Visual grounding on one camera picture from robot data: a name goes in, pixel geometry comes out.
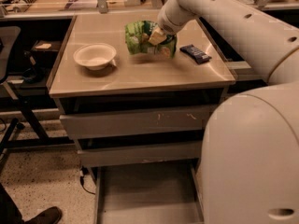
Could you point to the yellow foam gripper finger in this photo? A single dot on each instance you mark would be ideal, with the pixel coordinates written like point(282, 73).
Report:
point(157, 36)

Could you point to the green rice chip bag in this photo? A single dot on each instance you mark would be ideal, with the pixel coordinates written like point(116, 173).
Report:
point(137, 35)

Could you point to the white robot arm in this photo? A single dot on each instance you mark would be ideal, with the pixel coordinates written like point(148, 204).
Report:
point(250, 151)

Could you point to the grey top drawer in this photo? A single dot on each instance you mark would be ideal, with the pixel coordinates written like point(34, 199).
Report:
point(142, 121)

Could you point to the grey drawer cabinet with counter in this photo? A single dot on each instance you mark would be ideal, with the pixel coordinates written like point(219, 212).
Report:
point(133, 82)

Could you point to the grey middle drawer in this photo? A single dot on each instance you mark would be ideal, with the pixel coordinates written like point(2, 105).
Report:
point(140, 154)

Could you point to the grey open bottom drawer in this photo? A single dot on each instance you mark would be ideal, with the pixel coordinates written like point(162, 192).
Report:
point(151, 193)

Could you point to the dark blue snack bar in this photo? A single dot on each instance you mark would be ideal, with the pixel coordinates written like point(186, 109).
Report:
point(195, 53)

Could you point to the white paper bowl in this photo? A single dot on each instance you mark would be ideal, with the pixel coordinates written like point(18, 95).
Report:
point(95, 56)

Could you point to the black box with label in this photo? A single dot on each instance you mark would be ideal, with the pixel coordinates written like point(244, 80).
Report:
point(43, 45)

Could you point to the black coiled tool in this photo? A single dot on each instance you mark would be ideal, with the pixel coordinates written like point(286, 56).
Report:
point(22, 5)

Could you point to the dark shoe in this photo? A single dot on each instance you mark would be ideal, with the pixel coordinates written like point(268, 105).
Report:
point(51, 215)

